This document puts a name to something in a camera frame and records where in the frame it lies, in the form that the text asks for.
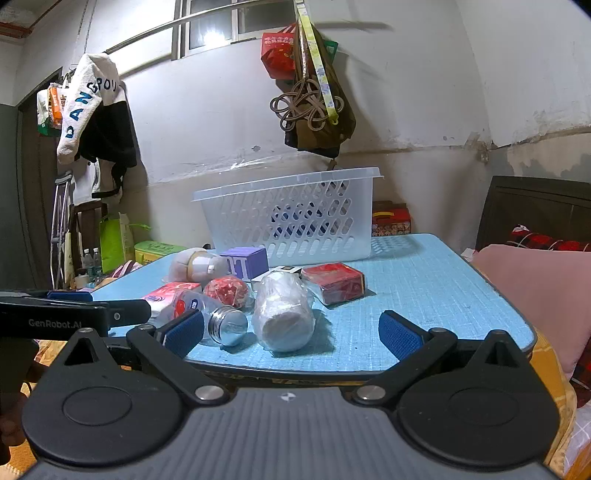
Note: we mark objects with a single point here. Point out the dark door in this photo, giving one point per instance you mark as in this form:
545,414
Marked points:
27,194

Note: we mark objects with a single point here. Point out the window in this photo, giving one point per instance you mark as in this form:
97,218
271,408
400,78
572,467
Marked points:
212,23

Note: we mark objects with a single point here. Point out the red plaid cloth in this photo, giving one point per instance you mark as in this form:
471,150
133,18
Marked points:
540,241

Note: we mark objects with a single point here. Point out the white and black jacket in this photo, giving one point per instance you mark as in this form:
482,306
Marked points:
87,97

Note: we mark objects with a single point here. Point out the metal crutch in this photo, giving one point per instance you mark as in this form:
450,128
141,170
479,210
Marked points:
57,221

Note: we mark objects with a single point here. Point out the blue tote bag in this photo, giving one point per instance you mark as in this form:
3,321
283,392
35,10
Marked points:
289,213

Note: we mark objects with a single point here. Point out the white plastic basket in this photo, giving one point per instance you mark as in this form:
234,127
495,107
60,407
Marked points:
286,182

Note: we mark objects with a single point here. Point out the purple box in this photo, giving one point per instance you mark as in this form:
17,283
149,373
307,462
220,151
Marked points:
244,264

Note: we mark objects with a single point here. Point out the red crinkled ball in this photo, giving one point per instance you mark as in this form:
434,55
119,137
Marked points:
226,290

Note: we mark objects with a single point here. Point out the green shopping bag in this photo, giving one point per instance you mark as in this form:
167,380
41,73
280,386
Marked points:
113,242

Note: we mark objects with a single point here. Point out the small white box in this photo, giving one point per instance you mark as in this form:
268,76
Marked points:
286,270

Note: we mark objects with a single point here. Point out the orange hanging bag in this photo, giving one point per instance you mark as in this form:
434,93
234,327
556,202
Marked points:
54,106

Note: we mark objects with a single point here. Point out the small plastic bottle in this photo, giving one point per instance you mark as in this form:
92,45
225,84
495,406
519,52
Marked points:
96,259
87,261

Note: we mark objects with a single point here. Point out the red gift box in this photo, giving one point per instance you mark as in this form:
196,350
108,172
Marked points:
392,219

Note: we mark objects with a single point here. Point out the metal hanging rail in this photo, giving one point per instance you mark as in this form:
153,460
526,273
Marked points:
152,31

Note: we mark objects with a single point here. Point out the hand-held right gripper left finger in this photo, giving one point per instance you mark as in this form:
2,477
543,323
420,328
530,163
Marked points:
184,330

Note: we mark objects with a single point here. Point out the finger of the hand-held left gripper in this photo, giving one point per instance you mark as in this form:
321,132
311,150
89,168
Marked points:
69,296
131,311

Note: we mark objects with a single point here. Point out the clear bottle with silver cap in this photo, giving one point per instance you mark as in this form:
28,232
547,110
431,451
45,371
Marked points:
228,325

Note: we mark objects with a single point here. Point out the beige bundle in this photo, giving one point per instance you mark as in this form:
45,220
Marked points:
191,265

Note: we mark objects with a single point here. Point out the wooden chair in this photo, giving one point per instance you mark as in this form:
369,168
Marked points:
85,217

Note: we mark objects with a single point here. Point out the dark wooden headboard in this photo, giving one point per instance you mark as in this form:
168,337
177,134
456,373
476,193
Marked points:
535,203

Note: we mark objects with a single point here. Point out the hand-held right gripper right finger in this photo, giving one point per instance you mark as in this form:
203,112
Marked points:
399,332

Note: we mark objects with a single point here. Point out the pink tissue packet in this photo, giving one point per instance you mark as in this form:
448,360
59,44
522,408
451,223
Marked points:
164,295

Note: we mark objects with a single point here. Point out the pink pillow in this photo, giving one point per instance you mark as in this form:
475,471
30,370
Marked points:
540,286

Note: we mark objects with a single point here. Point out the white roll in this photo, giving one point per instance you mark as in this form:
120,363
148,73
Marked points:
281,318

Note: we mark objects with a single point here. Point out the yellow box green lid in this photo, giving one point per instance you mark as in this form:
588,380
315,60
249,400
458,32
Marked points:
157,251

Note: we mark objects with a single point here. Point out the brown hanging bag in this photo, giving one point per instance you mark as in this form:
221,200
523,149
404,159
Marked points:
323,134

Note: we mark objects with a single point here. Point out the red hanging bag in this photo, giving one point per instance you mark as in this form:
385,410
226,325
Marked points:
277,53

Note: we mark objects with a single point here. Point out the green hanging bag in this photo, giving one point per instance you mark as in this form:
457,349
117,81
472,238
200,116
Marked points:
331,50

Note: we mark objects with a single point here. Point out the pink patterned bag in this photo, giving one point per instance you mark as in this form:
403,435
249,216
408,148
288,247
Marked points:
127,269

